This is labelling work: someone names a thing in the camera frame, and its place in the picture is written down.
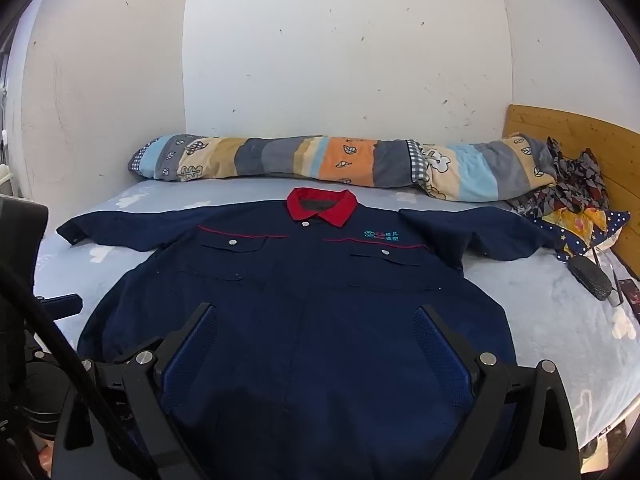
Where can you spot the small grey metal object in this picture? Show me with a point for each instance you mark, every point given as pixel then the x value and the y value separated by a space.
pixel 615 297

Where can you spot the star print yellow pillow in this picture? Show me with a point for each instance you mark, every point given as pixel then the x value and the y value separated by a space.
pixel 570 222

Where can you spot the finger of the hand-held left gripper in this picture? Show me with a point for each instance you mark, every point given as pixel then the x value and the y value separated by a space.
pixel 62 304

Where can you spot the dark patterned scarf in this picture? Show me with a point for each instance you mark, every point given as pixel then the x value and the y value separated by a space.
pixel 575 185

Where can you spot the wooden headboard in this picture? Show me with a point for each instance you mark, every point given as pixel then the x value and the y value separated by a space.
pixel 575 130

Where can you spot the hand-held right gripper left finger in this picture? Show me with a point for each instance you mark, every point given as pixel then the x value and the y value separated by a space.
pixel 187 360

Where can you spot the navy work jacket red collar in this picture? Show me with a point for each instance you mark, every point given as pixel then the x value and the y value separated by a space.
pixel 310 285

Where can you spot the black textured case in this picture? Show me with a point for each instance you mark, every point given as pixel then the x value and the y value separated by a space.
pixel 590 277

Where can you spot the dark small packet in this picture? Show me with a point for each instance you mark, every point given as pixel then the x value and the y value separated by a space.
pixel 631 297

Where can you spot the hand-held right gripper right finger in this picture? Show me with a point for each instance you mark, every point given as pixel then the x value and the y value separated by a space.
pixel 440 355

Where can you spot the light blue cloud bed sheet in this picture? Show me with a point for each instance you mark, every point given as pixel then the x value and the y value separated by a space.
pixel 540 305

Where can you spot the rolled patchwork quilt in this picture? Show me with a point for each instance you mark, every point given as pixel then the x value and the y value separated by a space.
pixel 310 160

